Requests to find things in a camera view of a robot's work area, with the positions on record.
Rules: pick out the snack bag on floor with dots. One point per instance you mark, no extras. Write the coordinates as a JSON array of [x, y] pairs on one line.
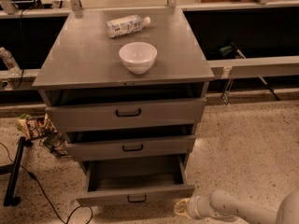
[[35, 127]]

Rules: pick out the grey drawer cabinet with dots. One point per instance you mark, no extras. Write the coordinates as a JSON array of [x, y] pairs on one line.
[[139, 95]]

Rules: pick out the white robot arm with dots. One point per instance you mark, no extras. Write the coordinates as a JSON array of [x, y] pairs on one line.
[[222, 206]]

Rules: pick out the dark packet on floor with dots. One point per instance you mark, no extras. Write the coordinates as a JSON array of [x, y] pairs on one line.
[[56, 144]]

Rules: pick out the grey metal rail frame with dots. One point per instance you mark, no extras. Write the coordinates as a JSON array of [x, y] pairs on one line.
[[249, 66]]

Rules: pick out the plastic water bottle with label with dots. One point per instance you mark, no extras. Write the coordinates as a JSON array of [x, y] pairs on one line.
[[127, 25]]

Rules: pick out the green-handled tool behind rail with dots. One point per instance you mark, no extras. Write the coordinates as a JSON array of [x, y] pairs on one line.
[[232, 47]]

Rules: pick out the metal bracket under rail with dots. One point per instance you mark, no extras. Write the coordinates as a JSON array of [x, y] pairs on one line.
[[226, 74]]

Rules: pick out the white ceramic bowl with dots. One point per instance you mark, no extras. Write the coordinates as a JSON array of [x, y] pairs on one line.
[[138, 57]]

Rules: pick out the grey drawer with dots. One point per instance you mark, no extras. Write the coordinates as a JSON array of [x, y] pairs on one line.
[[135, 180], [112, 116], [130, 148]]

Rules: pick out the black stand leg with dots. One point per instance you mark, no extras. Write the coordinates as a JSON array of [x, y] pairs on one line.
[[13, 170]]

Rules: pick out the grey middle drawer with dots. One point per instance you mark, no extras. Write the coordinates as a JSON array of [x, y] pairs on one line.
[[130, 148]]

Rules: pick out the grey bottom drawer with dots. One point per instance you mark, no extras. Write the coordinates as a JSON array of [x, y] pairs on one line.
[[135, 180]]

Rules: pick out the clear plastic bottle at left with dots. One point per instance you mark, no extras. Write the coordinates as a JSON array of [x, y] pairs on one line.
[[10, 62]]

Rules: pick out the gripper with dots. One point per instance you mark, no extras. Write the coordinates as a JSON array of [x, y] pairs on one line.
[[194, 206]]

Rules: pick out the grey top drawer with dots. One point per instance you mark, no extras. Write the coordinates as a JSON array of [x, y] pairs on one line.
[[112, 116]]

